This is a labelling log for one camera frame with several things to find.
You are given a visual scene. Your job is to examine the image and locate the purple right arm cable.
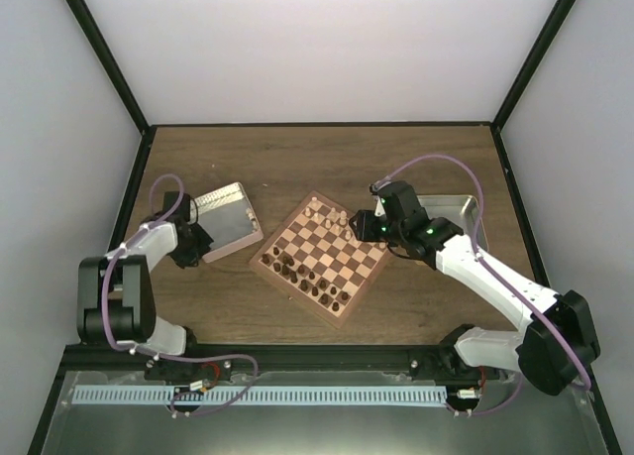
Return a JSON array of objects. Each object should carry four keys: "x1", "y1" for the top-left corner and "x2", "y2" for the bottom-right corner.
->
[{"x1": 373, "y1": 155, "x2": 593, "y2": 419}]

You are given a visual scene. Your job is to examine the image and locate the black aluminium frame rail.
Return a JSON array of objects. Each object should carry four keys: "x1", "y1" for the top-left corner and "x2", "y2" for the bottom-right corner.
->
[{"x1": 62, "y1": 343, "x2": 588, "y2": 377}]

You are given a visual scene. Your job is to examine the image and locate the wooden chess board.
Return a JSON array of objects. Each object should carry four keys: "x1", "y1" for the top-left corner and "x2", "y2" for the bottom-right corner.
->
[{"x1": 250, "y1": 191, "x2": 390, "y2": 328}]

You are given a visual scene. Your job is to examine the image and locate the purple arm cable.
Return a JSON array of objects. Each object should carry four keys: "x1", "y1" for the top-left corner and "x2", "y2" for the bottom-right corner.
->
[
  {"x1": 373, "y1": 155, "x2": 593, "y2": 419},
  {"x1": 102, "y1": 173, "x2": 259, "y2": 419}
]

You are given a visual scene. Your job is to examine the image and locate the light blue slotted cable duct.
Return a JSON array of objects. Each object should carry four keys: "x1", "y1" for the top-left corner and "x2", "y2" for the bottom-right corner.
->
[{"x1": 71, "y1": 385, "x2": 447, "y2": 407}]

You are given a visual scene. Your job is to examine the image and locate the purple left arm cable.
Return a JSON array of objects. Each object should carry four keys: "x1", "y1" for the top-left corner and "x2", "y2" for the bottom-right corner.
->
[{"x1": 102, "y1": 173, "x2": 259, "y2": 419}]

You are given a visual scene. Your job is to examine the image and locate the yellow bear tin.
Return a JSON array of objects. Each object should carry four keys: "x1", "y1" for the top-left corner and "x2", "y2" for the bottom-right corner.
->
[{"x1": 413, "y1": 194, "x2": 488, "y2": 256}]

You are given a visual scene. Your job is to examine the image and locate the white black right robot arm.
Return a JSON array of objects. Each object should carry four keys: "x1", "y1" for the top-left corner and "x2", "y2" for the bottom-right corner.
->
[{"x1": 350, "y1": 180, "x2": 600, "y2": 396}]

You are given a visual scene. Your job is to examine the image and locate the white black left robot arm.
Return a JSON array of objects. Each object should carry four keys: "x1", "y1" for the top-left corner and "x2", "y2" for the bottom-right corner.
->
[{"x1": 76, "y1": 191, "x2": 213, "y2": 380}]

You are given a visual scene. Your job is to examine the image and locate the pink metal tin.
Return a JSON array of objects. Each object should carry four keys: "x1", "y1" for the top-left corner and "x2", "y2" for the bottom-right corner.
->
[{"x1": 190, "y1": 181, "x2": 264, "y2": 263}]

